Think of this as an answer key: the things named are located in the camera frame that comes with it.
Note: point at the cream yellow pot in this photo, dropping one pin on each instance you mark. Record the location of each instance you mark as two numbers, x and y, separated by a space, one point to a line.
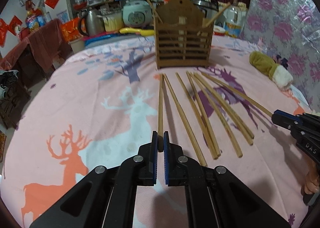
113 24

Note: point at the person's right hand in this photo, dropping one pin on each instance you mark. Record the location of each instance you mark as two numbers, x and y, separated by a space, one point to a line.
312 178

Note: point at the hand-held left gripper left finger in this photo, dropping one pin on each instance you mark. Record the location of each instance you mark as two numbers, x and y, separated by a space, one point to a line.
155 143

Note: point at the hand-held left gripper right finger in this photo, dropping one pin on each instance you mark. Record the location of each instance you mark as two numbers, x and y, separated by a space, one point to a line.
166 143

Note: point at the red and white bowl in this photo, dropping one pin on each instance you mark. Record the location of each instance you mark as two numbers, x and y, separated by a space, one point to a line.
219 30

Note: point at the red brown table cloth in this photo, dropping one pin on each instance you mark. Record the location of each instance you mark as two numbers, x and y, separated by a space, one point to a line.
42 42

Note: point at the pale green rice cooker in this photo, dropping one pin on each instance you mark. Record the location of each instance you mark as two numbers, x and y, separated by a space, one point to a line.
136 15

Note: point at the brown slatted wooden chopstick holder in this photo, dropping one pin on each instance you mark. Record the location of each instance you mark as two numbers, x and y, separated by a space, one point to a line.
183 42

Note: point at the orange red cardboard box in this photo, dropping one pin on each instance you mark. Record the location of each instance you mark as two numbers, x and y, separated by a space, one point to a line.
71 30

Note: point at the oil bottle blue label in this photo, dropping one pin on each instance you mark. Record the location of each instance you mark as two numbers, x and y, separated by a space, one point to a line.
35 20

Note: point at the purple floral wall cloth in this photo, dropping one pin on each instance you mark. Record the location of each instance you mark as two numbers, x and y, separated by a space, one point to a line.
287 30

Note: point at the pink deer printed blanket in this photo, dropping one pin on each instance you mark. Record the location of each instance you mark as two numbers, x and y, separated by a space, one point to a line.
100 118

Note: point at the silver pressure cooker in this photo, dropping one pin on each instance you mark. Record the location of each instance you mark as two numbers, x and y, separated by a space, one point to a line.
205 5

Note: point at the clear oil bottle yellow label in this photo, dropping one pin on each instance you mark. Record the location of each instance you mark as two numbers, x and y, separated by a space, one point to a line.
233 21

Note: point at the row of wooden chopsticks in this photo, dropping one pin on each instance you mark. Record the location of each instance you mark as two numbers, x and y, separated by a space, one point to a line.
184 118

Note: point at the dark wooden furniture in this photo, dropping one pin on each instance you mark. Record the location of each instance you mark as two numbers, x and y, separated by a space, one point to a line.
12 100

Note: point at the blue tray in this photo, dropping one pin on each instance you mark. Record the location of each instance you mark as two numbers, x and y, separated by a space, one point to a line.
100 37

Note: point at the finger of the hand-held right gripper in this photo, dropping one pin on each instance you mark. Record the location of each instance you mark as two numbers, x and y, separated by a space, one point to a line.
285 122
287 116

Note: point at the olive and white plush toy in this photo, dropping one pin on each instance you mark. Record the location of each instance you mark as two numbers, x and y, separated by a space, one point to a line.
265 65

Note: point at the steel electric kettle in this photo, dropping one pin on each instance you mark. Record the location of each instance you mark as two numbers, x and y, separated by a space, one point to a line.
92 22

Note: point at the white bucket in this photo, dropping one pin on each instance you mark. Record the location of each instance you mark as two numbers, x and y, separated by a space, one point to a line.
76 45

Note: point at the bamboo chopstick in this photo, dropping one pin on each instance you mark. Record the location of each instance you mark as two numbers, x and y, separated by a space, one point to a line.
156 12
160 105
218 15
151 6
237 94

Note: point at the yellow plastic ladle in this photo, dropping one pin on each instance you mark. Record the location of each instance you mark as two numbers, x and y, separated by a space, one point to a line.
135 30

